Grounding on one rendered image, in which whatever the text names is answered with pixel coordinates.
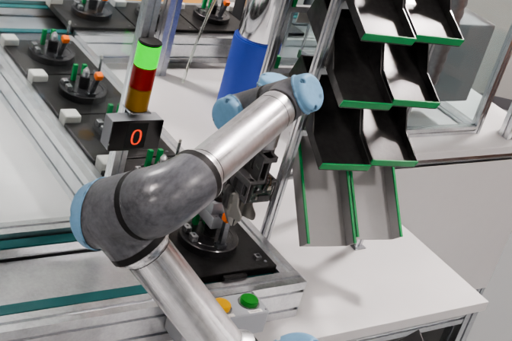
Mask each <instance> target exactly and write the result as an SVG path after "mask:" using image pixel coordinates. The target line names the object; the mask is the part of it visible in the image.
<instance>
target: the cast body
mask: <svg viewBox="0 0 512 341"><path fill-rule="evenodd" d="M223 213H224V209H223V205H222V198H221V193H220V194H219V195H218V197H217V198H216V199H214V200H213V201H212V202H211V203H210V204H209V205H208V206H207V207H206V208H205V209H203V210H202V211H201V212H200V213H198V214H199V215H200V217H201V218H202V219H203V220H204V221H205V222H206V224H207V225H208V227H209V228H210V229H215V228H221V227H222V222H223V220H222V219H221V218H220V217H219V214H223Z"/></svg>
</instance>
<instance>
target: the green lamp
mask: <svg viewBox="0 0 512 341"><path fill-rule="evenodd" d="M161 49H162V47H161V46H160V47H159V48H152V47H147V46H144V45H142V44H141V43H140V42H139V41H138V43H137V47H136V54H135V58H134V64H135V65H136V66H137V67H139V68H141V69H147V70H153V69H156V68H157V66H158V61H159V56H160V53H161Z"/></svg>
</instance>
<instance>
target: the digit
mask: <svg viewBox="0 0 512 341"><path fill-rule="evenodd" d="M148 127H149V124H148V123H138V124H129V126H128V130H127V134H126V140H125V144H124V147H123V148H143V147H144V143H145V140H146V133H147V130H148Z"/></svg>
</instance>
